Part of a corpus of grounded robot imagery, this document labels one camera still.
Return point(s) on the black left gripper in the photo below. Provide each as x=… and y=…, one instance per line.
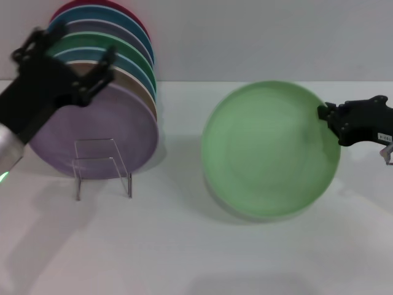
x=37, y=92

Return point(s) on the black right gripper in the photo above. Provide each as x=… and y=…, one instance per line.
x=365, y=123

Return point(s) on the light green plate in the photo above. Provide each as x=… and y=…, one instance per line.
x=270, y=153

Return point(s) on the light blue plate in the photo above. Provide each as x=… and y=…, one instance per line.
x=80, y=54

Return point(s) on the dark green plate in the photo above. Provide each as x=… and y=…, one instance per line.
x=92, y=40

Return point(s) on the grey lavender plate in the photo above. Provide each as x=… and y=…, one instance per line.
x=107, y=27

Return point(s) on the teal blue plate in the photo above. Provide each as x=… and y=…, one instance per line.
x=98, y=13

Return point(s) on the beige plate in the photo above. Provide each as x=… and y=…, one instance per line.
x=132, y=84

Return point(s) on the lilac purple plate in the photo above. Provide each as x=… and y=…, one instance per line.
x=116, y=123

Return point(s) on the maroon red plate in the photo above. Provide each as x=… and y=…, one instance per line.
x=138, y=19

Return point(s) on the clear acrylic plate rack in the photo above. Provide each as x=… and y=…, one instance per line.
x=122, y=175

